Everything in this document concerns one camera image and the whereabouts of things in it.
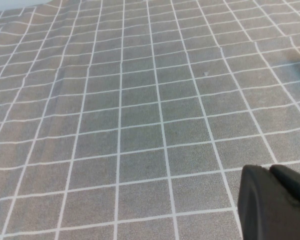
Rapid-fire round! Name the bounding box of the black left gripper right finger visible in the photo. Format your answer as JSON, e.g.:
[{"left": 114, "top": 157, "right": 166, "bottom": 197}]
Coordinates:
[{"left": 268, "top": 163, "right": 300, "bottom": 240}]

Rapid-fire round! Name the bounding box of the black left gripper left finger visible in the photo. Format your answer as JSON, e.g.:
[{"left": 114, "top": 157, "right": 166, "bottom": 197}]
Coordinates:
[{"left": 236, "top": 164, "right": 300, "bottom": 240}]

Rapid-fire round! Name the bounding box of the grey white-grid tablecloth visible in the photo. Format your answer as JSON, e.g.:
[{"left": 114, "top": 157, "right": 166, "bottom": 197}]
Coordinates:
[{"left": 0, "top": 0, "right": 300, "bottom": 240}]

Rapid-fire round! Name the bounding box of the white fabric backdrop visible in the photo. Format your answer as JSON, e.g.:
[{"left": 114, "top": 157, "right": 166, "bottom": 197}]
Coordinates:
[{"left": 0, "top": 0, "right": 52, "bottom": 14}]

